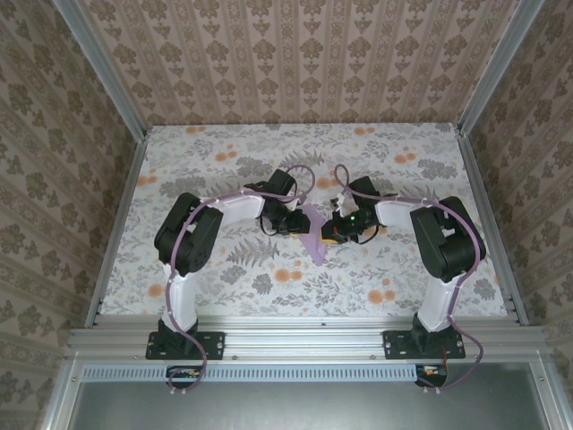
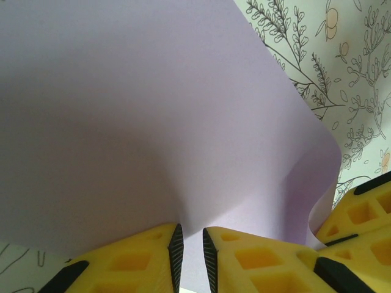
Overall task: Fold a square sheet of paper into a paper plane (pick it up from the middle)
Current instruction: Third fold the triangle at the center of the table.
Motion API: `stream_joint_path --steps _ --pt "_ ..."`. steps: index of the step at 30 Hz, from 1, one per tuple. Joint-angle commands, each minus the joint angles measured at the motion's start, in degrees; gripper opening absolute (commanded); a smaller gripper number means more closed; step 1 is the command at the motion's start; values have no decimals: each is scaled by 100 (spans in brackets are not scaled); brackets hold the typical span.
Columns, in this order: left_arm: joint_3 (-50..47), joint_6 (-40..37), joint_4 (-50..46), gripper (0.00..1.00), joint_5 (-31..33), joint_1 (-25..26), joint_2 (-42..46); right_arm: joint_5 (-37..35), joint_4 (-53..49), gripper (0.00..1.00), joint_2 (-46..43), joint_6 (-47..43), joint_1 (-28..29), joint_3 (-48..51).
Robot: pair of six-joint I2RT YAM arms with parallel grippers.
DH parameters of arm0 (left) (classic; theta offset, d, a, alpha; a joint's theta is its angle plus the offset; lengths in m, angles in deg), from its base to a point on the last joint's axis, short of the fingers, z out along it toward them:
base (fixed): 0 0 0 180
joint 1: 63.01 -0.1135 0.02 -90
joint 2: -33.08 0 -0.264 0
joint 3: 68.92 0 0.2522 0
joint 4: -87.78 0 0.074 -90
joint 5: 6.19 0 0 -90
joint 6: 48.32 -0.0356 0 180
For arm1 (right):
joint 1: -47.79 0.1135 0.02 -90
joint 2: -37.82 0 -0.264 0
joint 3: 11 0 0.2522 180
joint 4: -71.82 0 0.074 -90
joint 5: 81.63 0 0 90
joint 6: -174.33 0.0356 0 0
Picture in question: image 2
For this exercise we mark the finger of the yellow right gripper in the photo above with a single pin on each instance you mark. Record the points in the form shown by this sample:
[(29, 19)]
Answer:
[(375, 259), (366, 210)]

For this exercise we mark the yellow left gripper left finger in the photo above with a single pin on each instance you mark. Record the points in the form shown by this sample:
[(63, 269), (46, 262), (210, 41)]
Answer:
[(137, 265)]

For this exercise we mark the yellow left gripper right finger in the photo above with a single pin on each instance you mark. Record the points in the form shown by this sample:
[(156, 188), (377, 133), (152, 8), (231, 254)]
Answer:
[(259, 268)]

